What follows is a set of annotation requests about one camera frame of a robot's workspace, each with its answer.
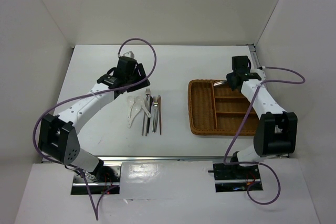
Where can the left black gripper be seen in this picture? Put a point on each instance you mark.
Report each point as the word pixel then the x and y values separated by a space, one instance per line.
pixel 142 72

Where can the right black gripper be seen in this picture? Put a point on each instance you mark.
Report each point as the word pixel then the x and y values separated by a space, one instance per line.
pixel 230 77

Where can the silver fork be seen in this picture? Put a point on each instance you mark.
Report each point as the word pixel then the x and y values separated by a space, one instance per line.
pixel 220 83
pixel 147 100
pixel 155 113

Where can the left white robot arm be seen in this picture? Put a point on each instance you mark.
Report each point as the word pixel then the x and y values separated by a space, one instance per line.
pixel 58 135

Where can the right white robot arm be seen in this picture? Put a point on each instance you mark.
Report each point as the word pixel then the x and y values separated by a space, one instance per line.
pixel 277 129

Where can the white ceramic spoon left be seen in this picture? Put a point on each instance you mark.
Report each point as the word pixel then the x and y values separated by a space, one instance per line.
pixel 130 103

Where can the white ceramic spoon upper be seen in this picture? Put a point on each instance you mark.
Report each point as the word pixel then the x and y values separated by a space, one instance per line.
pixel 141 101

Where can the copper table knife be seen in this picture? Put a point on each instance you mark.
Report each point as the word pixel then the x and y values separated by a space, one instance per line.
pixel 160 117

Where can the brown wicker cutlery tray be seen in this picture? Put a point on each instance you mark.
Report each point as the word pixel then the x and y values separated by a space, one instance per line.
pixel 215 110

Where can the aluminium rail right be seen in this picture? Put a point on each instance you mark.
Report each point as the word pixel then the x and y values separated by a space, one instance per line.
pixel 254 56

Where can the aluminium rail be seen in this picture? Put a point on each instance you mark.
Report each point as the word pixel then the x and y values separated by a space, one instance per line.
pixel 254 56
pixel 120 159

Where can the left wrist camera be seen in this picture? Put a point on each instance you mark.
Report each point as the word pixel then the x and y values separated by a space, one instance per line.
pixel 129 54

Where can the aluminium rail front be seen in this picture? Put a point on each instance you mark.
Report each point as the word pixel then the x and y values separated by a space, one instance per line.
pixel 120 159

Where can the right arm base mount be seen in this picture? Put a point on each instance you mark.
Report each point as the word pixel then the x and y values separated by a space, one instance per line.
pixel 235 178

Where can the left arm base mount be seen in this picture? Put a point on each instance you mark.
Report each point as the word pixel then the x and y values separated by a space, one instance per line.
pixel 109 179

